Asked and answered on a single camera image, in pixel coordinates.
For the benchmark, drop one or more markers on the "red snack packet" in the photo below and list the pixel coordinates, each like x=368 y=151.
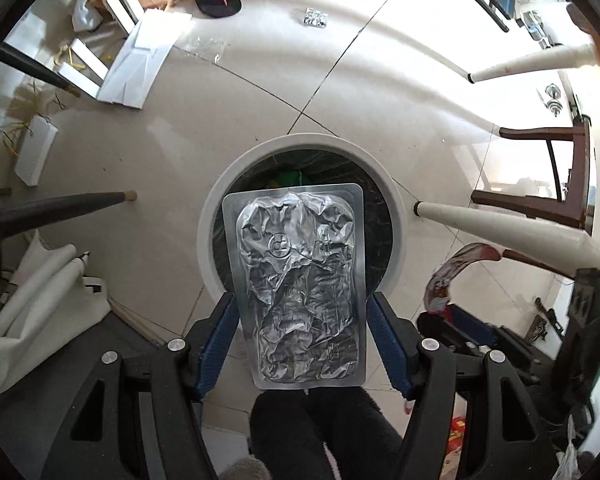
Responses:
x=445 y=280

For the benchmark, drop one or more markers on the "dark brown wooden chair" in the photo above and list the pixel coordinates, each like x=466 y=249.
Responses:
x=575 y=175

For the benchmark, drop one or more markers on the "person's dark fuzzy pants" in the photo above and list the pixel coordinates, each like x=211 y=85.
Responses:
x=320 y=435

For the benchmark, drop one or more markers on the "small silver pill blister strip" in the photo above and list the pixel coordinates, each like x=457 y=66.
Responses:
x=315 y=17

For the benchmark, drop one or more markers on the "large white foam sheet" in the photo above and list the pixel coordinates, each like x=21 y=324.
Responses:
x=140 y=60

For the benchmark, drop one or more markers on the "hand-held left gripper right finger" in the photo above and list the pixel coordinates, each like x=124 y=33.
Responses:
x=387 y=345

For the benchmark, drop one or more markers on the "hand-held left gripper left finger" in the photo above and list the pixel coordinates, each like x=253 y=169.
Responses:
x=220 y=340

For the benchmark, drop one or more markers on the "large silver blister pack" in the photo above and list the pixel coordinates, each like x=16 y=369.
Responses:
x=295 y=285

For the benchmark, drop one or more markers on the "cream cloth bundle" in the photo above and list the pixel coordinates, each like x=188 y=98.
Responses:
x=35 y=320

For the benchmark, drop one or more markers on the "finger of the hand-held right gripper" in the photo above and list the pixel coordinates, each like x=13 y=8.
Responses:
x=462 y=319
x=430 y=326

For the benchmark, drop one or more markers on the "dark table leg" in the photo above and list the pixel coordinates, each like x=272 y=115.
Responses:
x=55 y=207
x=35 y=67

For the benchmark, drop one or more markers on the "white round trash bin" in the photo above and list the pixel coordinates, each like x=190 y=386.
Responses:
x=307 y=140

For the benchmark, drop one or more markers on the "small metal dumbbell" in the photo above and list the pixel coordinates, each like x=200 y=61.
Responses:
x=553 y=99

